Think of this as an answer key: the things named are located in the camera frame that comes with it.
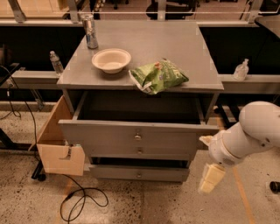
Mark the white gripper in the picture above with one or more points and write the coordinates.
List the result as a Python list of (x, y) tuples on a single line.
[(219, 150)]

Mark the grey top drawer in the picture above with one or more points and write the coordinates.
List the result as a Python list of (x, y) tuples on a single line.
[(132, 118)]

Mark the grey drawer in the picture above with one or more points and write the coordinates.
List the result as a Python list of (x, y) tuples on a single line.
[(139, 173), (140, 152), (132, 118)]

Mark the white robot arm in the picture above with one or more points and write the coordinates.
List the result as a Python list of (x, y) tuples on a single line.
[(257, 130)]

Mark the grey drawer cabinet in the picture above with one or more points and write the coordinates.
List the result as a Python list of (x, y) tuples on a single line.
[(147, 42)]

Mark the grey middle drawer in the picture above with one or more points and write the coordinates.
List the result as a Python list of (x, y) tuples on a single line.
[(140, 152)]

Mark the grey bottom drawer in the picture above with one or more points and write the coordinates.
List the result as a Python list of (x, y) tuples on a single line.
[(139, 173)]

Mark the black rolling stand leg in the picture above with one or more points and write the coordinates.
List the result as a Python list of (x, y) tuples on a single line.
[(234, 111)]

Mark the black caster wheel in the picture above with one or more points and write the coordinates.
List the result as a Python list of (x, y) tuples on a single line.
[(274, 186)]

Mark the hand sanitizer pump bottle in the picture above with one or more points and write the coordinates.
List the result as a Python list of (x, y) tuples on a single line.
[(241, 71)]

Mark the green chip bag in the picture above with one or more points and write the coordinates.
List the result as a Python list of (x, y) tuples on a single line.
[(157, 77)]

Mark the white paper bowl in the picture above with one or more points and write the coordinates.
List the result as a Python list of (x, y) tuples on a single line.
[(111, 61)]

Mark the snack packets in bin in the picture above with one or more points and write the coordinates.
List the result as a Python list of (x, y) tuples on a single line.
[(72, 145)]

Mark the wooden side bin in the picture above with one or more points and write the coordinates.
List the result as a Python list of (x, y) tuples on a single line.
[(58, 156)]

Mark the silver drink can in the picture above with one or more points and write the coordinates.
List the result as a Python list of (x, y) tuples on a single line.
[(89, 27)]

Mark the clear plastic water bottle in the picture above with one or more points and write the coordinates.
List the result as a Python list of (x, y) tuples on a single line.
[(56, 63)]

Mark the grey metal shelf rail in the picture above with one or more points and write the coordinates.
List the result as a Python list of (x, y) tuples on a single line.
[(36, 79)]

